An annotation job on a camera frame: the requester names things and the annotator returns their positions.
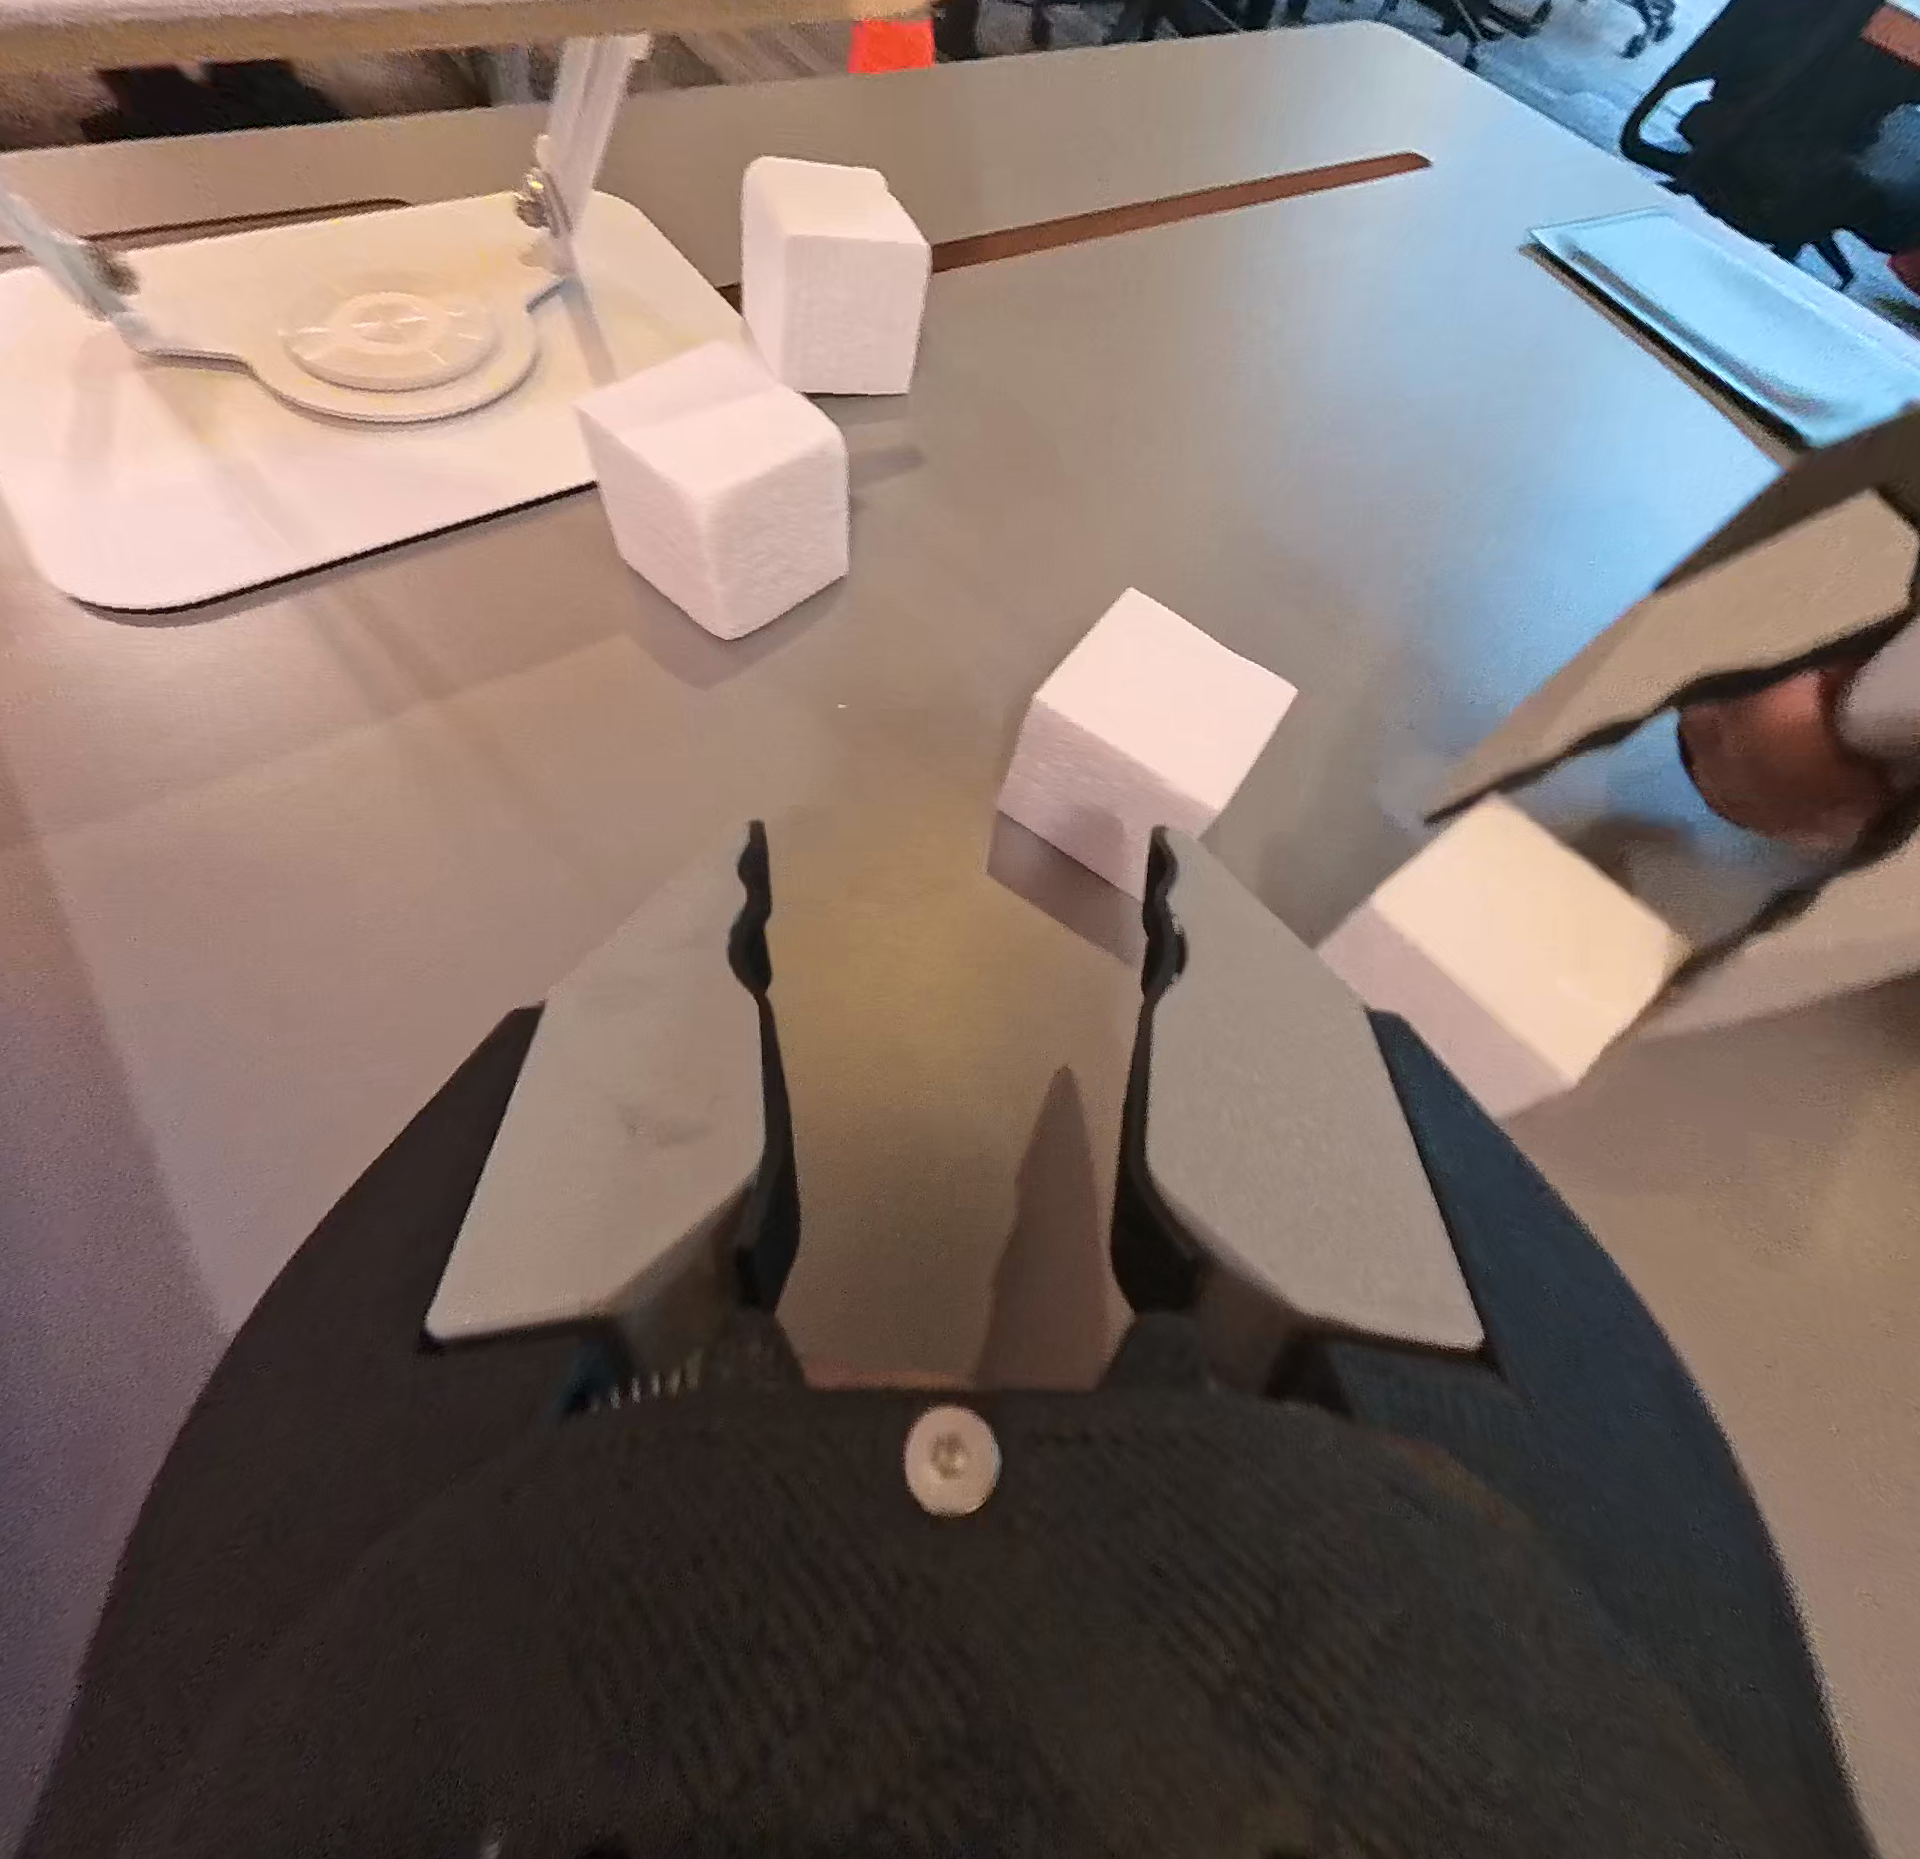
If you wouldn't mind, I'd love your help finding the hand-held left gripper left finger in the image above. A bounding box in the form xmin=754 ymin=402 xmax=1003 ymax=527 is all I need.
xmin=424 ymin=817 xmax=801 ymax=1344

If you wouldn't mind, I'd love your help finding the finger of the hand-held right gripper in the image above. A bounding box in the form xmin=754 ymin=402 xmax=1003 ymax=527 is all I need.
xmin=1423 ymin=405 xmax=1920 ymax=826
xmin=1638 ymin=821 xmax=1920 ymax=1044

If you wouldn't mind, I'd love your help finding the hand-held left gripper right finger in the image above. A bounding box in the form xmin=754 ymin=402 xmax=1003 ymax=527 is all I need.
xmin=1112 ymin=824 xmax=1487 ymax=1396

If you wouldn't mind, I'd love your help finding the white hard foam cube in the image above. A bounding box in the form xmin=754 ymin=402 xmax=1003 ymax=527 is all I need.
xmin=736 ymin=153 xmax=932 ymax=396
xmin=994 ymin=586 xmax=1301 ymax=902
xmin=1318 ymin=796 xmax=1693 ymax=1120
xmin=572 ymin=338 xmax=852 ymax=642

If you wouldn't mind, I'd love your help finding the person's right hand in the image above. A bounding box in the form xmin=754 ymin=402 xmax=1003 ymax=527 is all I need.
xmin=1678 ymin=664 xmax=1905 ymax=843

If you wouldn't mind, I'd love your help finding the grey flat tray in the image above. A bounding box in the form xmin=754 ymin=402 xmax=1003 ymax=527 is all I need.
xmin=1525 ymin=206 xmax=1920 ymax=451

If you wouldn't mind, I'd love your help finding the white stand with wooden board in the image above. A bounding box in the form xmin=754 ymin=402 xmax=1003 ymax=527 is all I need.
xmin=0 ymin=0 xmax=992 ymax=618

